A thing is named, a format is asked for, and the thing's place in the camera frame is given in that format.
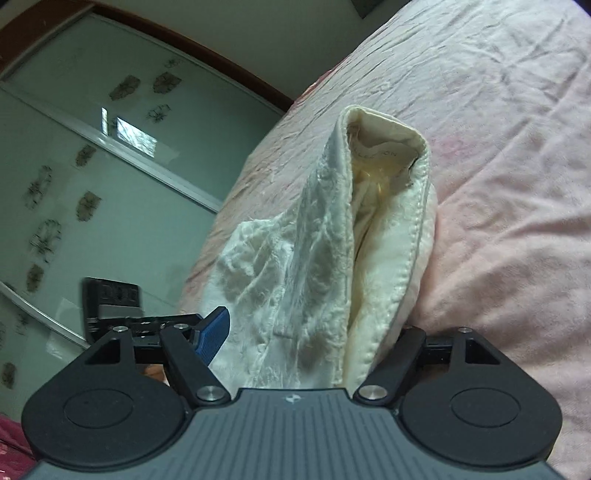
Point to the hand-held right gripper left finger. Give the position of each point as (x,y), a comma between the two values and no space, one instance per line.
(213,334)

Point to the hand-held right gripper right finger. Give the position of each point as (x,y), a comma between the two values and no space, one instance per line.
(406,345)

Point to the cream white pants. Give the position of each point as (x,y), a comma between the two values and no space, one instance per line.
(323,258)

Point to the dark red patterned cloth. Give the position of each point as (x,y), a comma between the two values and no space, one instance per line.
(11,438)

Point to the pink bed sheet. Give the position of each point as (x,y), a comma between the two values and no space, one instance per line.
(498,152)

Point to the glass wardrobe with brown frame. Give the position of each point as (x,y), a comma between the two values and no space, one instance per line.
(92,152)

